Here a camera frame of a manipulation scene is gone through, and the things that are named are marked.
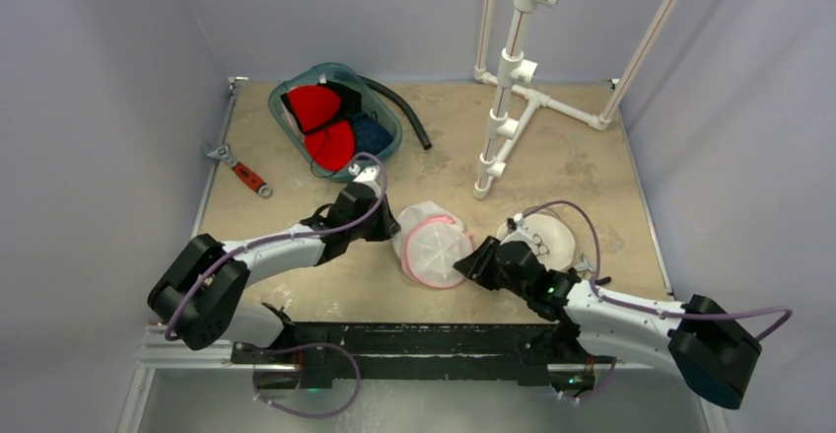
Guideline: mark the red-handled adjustable wrench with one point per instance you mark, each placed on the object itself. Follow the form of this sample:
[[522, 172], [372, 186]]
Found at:
[[249, 177]]

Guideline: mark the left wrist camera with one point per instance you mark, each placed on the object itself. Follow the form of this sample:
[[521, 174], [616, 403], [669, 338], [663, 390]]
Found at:
[[369, 175]]

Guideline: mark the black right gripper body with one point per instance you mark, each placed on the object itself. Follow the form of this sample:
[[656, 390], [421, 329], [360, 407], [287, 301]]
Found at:
[[487, 262]]

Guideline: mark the white PVC pipe rack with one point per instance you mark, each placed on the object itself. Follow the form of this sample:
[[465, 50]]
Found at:
[[515, 101]]

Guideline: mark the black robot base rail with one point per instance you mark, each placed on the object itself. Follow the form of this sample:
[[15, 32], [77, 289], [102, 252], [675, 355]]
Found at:
[[318, 353]]

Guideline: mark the small metal clip tool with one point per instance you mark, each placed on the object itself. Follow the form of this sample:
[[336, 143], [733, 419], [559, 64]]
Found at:
[[585, 265]]

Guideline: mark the teal plastic basin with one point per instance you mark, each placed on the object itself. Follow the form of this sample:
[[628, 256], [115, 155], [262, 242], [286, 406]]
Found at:
[[340, 73]]

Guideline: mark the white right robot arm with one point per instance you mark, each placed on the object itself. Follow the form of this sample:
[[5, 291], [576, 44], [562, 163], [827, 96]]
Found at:
[[698, 341]]

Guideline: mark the red and black bra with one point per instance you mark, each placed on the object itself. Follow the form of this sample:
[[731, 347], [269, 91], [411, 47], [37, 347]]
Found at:
[[323, 113]]

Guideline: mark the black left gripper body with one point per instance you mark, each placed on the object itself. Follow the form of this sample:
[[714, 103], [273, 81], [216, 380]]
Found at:
[[373, 228]]

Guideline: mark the pink-trimmed white laundry bag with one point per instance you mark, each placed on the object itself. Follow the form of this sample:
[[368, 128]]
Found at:
[[430, 241]]

